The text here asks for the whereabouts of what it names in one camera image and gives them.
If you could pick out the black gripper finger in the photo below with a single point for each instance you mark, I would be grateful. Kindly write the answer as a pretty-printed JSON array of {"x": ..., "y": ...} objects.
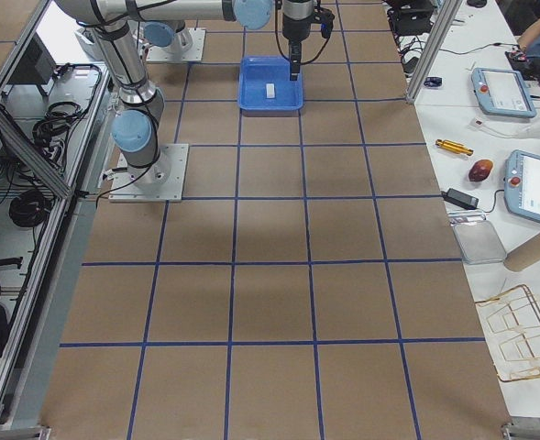
[{"x": 295, "y": 59}]

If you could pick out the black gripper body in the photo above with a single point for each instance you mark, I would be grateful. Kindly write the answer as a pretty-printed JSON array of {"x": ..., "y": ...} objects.
[{"x": 293, "y": 27}]

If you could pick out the white toy block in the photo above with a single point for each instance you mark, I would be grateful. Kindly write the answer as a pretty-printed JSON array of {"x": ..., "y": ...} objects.
[{"x": 270, "y": 90}]

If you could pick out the blue plastic tray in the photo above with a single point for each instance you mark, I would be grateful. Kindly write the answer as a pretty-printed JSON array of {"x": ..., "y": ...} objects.
[{"x": 254, "y": 73}]

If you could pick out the gold metal cylinder tool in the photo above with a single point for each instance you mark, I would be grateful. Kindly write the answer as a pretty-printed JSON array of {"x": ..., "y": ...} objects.
[{"x": 454, "y": 147}]

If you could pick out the far teach pendant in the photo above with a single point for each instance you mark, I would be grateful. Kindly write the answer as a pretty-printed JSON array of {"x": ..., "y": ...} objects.
[{"x": 502, "y": 93}]

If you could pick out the teach pendant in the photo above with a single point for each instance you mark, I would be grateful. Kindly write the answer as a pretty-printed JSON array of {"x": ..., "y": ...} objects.
[
  {"x": 522, "y": 185},
  {"x": 502, "y": 93}
]

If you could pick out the black power adapter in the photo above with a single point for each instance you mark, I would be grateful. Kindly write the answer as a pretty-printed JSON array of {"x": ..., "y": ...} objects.
[{"x": 460, "y": 199}]

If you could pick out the red mango fruit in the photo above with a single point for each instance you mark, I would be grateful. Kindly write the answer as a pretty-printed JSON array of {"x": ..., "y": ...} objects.
[{"x": 480, "y": 170}]

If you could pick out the black monitor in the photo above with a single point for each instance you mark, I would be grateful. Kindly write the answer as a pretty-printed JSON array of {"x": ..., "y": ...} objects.
[{"x": 36, "y": 67}]

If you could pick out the near teach pendant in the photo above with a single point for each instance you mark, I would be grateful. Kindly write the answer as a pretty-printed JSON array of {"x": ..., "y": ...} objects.
[{"x": 522, "y": 185}]

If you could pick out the cardboard tube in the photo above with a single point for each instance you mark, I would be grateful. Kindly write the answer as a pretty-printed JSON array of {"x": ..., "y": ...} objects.
[{"x": 524, "y": 256}]

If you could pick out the aluminium frame post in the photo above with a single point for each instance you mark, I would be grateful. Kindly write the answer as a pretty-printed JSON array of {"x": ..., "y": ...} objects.
[{"x": 443, "y": 22}]

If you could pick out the aluminium frame rail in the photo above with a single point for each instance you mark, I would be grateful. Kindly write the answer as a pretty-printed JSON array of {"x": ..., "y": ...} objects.
[{"x": 15, "y": 139}]

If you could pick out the gold wire rack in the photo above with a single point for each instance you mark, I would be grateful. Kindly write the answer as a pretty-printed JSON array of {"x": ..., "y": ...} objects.
[{"x": 511, "y": 323}]

